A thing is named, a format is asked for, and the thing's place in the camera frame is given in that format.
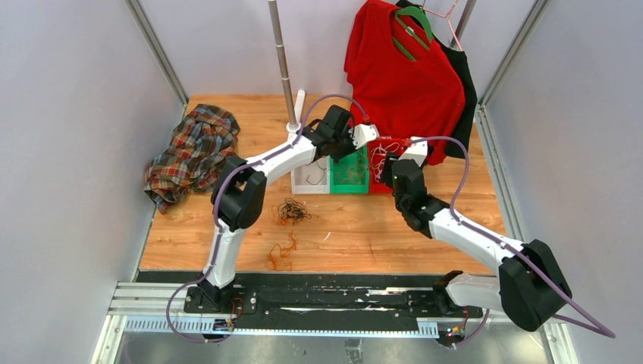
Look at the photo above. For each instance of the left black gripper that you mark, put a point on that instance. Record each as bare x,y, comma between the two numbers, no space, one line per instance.
337,157

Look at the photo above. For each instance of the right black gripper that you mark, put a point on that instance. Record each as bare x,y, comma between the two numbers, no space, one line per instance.
387,176

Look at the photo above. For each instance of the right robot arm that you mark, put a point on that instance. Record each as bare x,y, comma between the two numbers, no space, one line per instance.
527,284

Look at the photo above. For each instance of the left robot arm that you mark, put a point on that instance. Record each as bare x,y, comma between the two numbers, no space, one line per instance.
239,195

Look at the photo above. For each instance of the red plastic bin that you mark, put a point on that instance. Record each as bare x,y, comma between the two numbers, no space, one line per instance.
377,152

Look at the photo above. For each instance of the green plastic bin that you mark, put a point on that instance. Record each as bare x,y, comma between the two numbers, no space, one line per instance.
351,174

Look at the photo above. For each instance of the white plastic bin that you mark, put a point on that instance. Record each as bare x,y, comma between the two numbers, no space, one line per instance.
313,178

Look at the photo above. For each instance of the white rack base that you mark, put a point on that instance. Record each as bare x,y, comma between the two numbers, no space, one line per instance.
296,108

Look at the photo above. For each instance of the black t-shirt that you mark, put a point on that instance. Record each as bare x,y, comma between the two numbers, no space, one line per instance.
434,98

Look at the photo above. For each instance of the red t-shirt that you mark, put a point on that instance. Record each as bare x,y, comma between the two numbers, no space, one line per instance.
370,63

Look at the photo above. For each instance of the plaid flannel shirt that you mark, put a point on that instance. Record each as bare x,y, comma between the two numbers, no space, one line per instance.
194,158

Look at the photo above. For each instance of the green clothes hanger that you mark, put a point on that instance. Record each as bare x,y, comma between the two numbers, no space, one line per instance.
419,22

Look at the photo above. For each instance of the silver rack pole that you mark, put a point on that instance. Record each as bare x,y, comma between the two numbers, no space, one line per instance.
292,123
459,29

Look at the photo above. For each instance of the right silver rack pole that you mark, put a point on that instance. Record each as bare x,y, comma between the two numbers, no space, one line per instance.
459,29

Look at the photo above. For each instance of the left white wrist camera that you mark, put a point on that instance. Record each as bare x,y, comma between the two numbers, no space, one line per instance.
362,134

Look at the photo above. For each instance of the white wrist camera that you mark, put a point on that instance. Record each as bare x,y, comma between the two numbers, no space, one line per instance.
416,150
362,134

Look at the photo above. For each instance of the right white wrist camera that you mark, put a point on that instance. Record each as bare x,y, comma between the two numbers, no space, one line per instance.
416,150

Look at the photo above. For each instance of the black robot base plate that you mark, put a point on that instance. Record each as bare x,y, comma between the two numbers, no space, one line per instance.
291,301

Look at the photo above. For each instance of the pink wire hanger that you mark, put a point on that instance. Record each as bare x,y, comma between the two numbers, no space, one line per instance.
443,17

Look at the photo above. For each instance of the aluminium frame rail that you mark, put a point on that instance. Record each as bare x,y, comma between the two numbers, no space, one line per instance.
146,323

